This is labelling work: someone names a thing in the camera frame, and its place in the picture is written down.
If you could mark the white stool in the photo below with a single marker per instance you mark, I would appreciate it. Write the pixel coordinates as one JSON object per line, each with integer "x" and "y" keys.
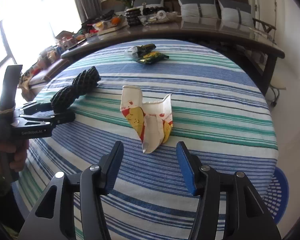
{"x": 276, "y": 86}

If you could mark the grey white pillow right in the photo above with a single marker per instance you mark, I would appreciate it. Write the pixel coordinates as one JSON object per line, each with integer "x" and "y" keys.
{"x": 236, "y": 12}

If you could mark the green snack packet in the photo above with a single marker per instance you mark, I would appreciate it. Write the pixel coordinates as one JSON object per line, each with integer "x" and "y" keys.
{"x": 152, "y": 57}

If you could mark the striped tablecloth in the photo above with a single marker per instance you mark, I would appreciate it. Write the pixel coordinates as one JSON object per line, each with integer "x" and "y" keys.
{"x": 195, "y": 95}

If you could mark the grey white pillow left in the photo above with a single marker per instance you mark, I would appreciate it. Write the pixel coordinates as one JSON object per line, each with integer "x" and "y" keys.
{"x": 198, "y": 8}

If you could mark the dark long wooden table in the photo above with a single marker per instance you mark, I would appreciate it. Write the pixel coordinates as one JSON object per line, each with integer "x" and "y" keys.
{"x": 253, "y": 50}

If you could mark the potted green plant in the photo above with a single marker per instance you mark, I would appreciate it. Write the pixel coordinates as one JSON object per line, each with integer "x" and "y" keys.
{"x": 132, "y": 13}

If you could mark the grey white pillow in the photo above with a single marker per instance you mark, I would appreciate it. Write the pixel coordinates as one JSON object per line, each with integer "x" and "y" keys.
{"x": 236, "y": 12}
{"x": 198, "y": 8}

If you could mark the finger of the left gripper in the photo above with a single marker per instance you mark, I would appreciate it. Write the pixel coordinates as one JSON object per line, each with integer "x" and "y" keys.
{"x": 31, "y": 120}
{"x": 34, "y": 107}

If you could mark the left hand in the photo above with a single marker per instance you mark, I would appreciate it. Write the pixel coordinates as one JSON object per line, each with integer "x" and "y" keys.
{"x": 19, "y": 151}

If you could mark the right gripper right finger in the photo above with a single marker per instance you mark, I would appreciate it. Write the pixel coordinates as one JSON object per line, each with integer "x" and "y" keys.
{"x": 230, "y": 197}

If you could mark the glass bowl with tape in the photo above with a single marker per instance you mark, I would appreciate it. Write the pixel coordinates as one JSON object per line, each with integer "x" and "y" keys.
{"x": 159, "y": 17}

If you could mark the fruit tray with oranges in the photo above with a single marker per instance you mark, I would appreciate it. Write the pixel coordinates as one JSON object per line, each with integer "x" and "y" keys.
{"x": 114, "y": 24}

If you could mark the blue plastic basket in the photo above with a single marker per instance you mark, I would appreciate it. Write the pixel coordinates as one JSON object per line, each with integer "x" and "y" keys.
{"x": 277, "y": 195}

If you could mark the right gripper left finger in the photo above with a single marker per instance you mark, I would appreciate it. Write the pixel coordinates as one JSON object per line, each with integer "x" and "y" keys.
{"x": 52, "y": 217}

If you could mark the dark clear wrapper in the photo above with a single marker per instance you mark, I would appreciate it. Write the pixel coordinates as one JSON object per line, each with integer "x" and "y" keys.
{"x": 137, "y": 52}

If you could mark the brown sofa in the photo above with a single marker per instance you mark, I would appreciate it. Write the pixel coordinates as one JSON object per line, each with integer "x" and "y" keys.
{"x": 169, "y": 5}

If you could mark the black foam net roll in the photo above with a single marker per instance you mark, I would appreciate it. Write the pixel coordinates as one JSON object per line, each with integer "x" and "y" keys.
{"x": 82, "y": 84}

